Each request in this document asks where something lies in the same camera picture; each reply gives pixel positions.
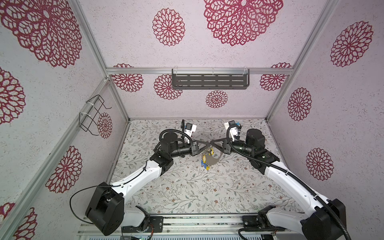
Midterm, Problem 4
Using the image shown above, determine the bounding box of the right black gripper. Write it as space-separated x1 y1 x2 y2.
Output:
210 138 255 159

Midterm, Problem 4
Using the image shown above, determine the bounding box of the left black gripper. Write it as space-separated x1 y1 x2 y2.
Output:
170 140 210 159

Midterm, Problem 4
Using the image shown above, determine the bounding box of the blue key tag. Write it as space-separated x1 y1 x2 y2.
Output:
201 160 208 169

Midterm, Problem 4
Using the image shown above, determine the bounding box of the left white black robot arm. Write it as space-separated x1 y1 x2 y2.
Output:
86 129 211 236

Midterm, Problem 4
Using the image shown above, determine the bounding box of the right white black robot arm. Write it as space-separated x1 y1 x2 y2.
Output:
211 125 351 240

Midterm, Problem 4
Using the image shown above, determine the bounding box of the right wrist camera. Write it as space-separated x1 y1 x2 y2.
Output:
224 121 242 142

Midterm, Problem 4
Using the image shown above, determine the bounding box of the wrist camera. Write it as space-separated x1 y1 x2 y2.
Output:
224 121 242 142
184 123 197 138

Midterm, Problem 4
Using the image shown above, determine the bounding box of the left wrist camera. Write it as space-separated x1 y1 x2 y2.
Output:
184 123 197 138

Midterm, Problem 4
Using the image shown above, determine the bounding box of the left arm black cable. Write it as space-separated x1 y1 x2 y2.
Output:
69 160 149 225

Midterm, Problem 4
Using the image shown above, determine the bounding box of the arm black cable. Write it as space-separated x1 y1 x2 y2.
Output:
69 160 149 225
226 124 352 240

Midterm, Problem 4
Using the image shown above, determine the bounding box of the dark metal wall shelf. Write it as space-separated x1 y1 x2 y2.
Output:
171 69 250 90

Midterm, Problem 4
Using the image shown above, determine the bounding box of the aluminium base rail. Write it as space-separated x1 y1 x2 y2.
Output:
76 212 304 238

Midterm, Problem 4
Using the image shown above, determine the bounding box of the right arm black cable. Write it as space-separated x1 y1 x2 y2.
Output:
226 124 352 240

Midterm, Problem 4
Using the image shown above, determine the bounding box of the black wire wall rack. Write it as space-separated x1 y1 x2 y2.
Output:
78 95 111 136

